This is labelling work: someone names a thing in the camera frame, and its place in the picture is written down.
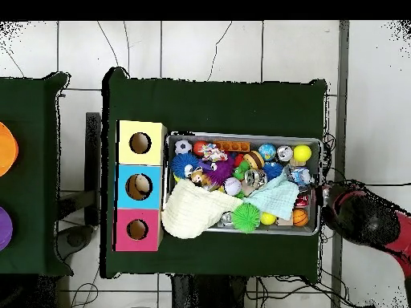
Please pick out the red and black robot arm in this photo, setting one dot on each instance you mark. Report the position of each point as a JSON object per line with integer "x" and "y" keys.
{"x": 366, "y": 218}

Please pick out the crushed drink can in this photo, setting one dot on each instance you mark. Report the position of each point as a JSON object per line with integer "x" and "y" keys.
{"x": 255, "y": 178}

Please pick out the crushed clear plastic bottle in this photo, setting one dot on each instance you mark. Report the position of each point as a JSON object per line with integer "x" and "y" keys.
{"x": 300, "y": 175}

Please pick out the dark green table cloth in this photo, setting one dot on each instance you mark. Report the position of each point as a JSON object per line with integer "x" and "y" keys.
{"x": 208, "y": 106}
{"x": 32, "y": 128}

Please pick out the green puffer ball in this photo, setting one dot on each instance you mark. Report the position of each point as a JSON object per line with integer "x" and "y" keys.
{"x": 246, "y": 218}

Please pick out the soccer ball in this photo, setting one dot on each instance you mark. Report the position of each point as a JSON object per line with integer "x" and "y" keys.
{"x": 183, "y": 147}

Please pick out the mint green cloth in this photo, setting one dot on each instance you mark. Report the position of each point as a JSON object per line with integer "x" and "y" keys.
{"x": 276, "y": 199}

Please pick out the orange basketball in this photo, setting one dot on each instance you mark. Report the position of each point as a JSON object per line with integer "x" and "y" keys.
{"x": 300, "y": 218}

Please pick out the purple spiky toy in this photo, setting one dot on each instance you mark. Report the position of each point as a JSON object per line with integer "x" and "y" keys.
{"x": 221, "y": 171}

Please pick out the blue puffer ball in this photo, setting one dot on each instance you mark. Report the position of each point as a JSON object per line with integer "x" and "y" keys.
{"x": 181, "y": 163}

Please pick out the orange round object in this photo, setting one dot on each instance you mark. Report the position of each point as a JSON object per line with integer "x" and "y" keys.
{"x": 8, "y": 149}

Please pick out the cream waffle cloth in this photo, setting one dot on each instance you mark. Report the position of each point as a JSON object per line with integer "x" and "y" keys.
{"x": 192, "y": 211}

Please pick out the toy hamburger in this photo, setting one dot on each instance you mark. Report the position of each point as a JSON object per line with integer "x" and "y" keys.
{"x": 253, "y": 159}

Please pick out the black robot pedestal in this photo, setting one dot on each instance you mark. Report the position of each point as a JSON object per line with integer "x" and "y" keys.
{"x": 208, "y": 293}

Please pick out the white baseball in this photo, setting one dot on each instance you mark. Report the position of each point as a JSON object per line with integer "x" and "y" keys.
{"x": 232, "y": 186}

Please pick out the purple round object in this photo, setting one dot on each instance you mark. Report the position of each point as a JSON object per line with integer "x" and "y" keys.
{"x": 4, "y": 229}

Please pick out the wooden box with three holes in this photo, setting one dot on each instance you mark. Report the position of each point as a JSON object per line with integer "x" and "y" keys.
{"x": 141, "y": 160}

